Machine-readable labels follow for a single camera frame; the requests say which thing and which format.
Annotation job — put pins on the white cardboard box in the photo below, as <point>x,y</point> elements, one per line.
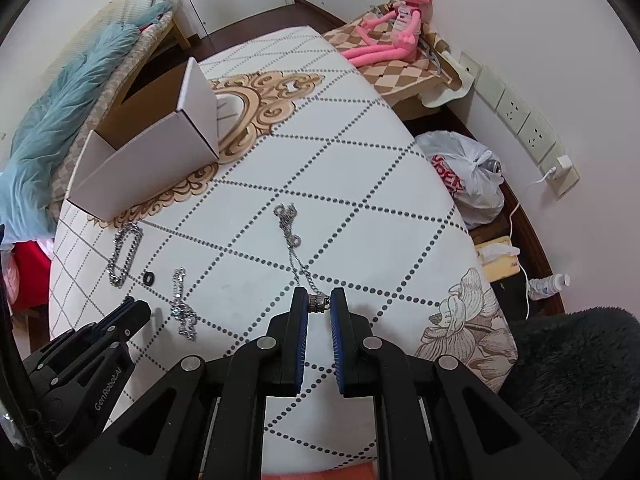
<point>150,165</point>

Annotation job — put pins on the white charger plug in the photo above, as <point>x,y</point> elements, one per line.
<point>563,165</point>

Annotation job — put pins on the red cloth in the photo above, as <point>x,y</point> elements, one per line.
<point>30,275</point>

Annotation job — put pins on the light blue blanket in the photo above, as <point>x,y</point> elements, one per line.
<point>55,125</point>

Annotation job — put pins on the yellow tissue box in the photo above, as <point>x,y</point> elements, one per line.
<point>497,260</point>

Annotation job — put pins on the clear plastic bottle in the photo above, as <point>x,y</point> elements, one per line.
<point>547,285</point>

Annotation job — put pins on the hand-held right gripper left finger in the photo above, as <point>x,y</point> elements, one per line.
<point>302,340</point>

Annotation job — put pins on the pink plush toy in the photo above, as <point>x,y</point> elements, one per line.
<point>400,20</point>

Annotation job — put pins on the brown checkered cloth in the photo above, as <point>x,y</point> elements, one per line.
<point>400,75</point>

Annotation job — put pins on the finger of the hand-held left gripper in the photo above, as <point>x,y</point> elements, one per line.
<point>131,317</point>
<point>107,319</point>

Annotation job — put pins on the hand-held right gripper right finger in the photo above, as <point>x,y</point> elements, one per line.
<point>336,345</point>

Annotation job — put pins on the white patterned tablecloth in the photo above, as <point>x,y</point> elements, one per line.
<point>350,185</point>

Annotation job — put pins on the dark fluffy cushion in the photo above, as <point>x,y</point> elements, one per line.
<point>575,390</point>

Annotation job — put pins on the white plastic bag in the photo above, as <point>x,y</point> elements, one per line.
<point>465,180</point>

